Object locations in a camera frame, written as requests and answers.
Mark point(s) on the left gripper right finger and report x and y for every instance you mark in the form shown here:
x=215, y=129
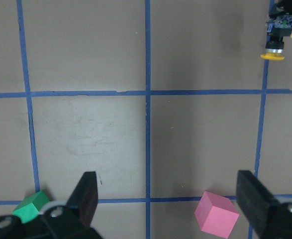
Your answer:
x=256, y=202

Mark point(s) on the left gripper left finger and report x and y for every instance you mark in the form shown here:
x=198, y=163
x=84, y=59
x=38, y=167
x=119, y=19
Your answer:
x=83, y=200

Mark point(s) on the yellow push button switch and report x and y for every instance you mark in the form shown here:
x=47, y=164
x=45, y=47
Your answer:
x=278, y=27

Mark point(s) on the green cube near left arm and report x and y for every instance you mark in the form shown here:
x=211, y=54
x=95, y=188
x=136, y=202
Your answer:
x=29, y=208

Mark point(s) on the pink cube front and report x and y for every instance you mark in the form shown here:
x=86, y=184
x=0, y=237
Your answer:
x=216, y=215

